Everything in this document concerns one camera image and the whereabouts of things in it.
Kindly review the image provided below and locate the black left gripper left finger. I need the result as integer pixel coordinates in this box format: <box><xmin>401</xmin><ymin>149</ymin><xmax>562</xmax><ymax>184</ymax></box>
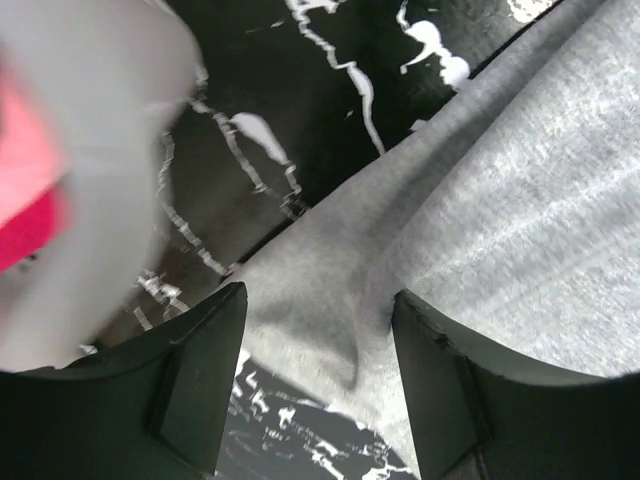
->
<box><xmin>1</xmin><ymin>282</ymin><xmax>247</xmax><ymax>479</ymax></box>

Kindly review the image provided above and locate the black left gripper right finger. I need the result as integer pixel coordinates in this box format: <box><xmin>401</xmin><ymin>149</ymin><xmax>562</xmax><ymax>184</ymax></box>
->
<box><xmin>392</xmin><ymin>290</ymin><xmax>639</xmax><ymax>479</ymax></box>

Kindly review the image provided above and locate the grey t shirt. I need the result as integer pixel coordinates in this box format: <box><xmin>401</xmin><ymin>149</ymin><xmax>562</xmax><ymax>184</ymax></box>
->
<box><xmin>237</xmin><ymin>1</ymin><xmax>639</xmax><ymax>468</ymax></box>

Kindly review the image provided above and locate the magenta t shirt in basket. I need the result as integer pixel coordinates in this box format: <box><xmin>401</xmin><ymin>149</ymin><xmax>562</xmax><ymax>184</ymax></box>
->
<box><xmin>1</xmin><ymin>83</ymin><xmax>65</xmax><ymax>271</ymax></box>

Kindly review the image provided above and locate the white perforated plastic basket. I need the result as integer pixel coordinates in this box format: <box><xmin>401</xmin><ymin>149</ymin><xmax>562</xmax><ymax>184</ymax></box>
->
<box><xmin>1</xmin><ymin>1</ymin><xmax>201</xmax><ymax>372</ymax></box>

